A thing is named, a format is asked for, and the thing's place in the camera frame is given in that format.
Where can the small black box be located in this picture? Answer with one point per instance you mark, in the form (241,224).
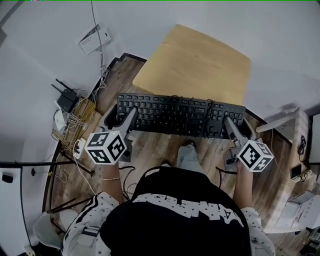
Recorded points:
(7,177)

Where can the grey metal bar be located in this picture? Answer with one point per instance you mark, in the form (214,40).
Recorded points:
(275,123)

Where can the white boxes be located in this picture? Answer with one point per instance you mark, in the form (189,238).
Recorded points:
(300,210)

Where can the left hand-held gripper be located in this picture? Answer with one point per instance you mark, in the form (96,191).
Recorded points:
(102,150)

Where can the person's left forearm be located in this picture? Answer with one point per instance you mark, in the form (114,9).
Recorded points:
(112,190)

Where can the black monitor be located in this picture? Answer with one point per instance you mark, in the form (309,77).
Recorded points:
(315,137)

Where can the wooden table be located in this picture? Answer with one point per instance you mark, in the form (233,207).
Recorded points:
(195,62)

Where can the grey chair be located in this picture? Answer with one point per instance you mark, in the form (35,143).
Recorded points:
(50,230)

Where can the person's right shoe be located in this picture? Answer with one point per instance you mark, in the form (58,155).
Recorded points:
(190,143)

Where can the black keyboard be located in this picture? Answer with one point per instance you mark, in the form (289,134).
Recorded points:
(150,110)

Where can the black and white printed shirt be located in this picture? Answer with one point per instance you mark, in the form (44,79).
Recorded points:
(175,230)

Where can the black router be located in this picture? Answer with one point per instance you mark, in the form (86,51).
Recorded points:
(67,100)

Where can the white wall network panel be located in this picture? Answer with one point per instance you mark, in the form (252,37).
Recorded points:
(97,37)

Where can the black metal frame stand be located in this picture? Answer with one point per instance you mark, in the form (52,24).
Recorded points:
(37,163)

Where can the person's right leg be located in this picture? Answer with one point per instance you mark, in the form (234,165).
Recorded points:
(188,157)

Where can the black power adapter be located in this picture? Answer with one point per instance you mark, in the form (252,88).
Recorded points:
(33,172)

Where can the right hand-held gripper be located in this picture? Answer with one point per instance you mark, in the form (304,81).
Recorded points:
(252,155)

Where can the dark phone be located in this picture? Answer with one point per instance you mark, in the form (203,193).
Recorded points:
(295,172)

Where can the white power strip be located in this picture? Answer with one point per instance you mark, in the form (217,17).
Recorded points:
(80,148)

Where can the white router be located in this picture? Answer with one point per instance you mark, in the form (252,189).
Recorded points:
(60,120)

